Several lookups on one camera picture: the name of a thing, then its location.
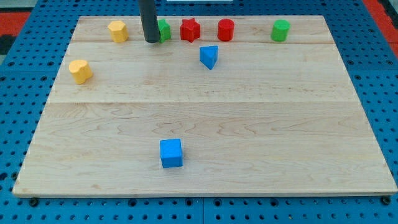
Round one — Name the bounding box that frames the yellow hexagon block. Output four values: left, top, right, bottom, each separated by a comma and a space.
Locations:
108, 21, 129, 43

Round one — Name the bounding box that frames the yellow heart block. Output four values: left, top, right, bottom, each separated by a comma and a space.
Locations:
68, 60, 93, 85

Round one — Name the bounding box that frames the wooden board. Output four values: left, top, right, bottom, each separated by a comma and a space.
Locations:
13, 16, 397, 198

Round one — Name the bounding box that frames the blue cube block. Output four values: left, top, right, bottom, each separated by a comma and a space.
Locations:
160, 139, 183, 168

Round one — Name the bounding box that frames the blue triangle block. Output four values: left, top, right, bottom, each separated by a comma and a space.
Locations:
199, 45, 218, 70

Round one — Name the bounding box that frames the red star block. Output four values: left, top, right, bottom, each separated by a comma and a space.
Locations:
180, 18, 201, 42

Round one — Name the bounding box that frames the green star block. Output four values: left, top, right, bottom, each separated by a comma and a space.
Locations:
158, 19, 172, 43

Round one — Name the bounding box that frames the red cylinder block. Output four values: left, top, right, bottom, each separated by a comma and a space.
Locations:
217, 18, 235, 42

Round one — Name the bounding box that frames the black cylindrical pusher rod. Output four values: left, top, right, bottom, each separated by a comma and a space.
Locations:
138, 0, 160, 44

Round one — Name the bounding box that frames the green cylinder block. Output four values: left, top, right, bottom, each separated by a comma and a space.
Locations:
271, 19, 290, 42

